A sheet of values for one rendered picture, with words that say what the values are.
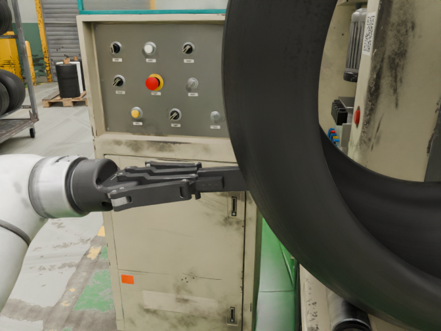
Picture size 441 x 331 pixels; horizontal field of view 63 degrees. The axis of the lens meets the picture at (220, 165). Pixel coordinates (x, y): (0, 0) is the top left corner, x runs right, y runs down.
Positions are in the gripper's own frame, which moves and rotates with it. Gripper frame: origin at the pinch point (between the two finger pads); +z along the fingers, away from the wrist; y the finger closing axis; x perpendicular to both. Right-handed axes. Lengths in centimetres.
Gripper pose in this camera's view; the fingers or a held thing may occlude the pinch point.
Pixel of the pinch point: (225, 178)
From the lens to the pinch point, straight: 47.0
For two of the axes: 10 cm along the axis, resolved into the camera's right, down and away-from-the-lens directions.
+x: 1.2, 9.4, 3.2
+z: 9.8, -0.6, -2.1
